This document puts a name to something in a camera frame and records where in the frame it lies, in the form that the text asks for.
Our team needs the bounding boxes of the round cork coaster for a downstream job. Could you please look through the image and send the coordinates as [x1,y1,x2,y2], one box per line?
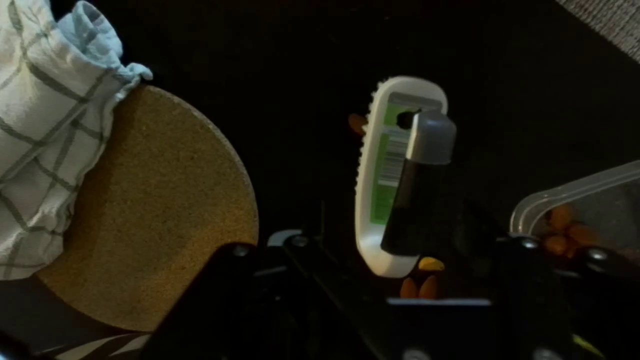
[38,86,259,333]

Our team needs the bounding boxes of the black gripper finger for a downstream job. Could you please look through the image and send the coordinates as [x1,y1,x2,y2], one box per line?
[381,110,455,257]

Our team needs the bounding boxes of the white green scrub brush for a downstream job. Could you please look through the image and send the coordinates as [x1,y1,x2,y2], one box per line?
[354,76,448,278]

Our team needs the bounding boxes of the small orange food pieces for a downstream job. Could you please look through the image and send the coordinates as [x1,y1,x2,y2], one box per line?
[399,257,445,300]

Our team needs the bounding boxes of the white checked dish towel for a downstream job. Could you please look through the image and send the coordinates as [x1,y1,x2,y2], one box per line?
[0,0,151,281]

